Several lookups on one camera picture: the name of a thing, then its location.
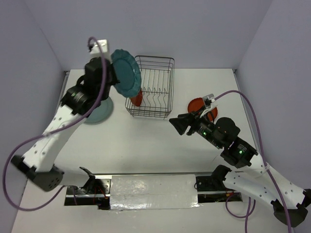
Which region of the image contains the black mounting rail base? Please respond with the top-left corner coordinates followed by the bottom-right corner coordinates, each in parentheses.
top-left (64, 172), bottom-right (242, 211)

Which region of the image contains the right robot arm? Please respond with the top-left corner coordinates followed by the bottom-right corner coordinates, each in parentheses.
top-left (169, 112), bottom-right (311, 228)

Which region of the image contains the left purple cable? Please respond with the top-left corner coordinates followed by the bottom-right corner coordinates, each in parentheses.
top-left (3, 36), bottom-right (107, 211)

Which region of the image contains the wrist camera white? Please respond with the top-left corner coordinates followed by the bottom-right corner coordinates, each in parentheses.
top-left (200, 94), bottom-right (218, 117)
top-left (88, 39), bottom-right (111, 61)

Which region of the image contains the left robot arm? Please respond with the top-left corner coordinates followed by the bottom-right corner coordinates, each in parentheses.
top-left (11, 57), bottom-right (119, 192)

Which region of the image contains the light green plate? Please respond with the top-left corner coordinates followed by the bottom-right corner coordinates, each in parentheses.
top-left (84, 97), bottom-right (114, 125)

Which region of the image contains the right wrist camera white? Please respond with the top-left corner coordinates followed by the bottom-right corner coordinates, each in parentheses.
top-left (200, 94), bottom-right (218, 117)

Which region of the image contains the wire dish rack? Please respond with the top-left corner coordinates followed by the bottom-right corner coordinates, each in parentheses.
top-left (125, 55), bottom-right (175, 119)

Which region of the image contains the small orange scalloped plate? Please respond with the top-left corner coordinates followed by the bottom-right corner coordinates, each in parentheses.
top-left (187, 98), bottom-right (218, 122)

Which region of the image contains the teal embossed plate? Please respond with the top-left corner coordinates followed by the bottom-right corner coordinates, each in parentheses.
top-left (111, 49), bottom-right (141, 98)

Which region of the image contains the silver foil cover panel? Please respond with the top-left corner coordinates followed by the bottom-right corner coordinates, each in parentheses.
top-left (110, 174), bottom-right (199, 210)

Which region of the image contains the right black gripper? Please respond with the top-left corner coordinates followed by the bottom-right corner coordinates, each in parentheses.
top-left (168, 105), bottom-right (223, 149)

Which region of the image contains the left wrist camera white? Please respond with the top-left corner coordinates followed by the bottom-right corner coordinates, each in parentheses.
top-left (88, 39), bottom-right (111, 61)

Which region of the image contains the red plate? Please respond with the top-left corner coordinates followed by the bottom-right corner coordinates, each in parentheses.
top-left (130, 89), bottom-right (143, 107)

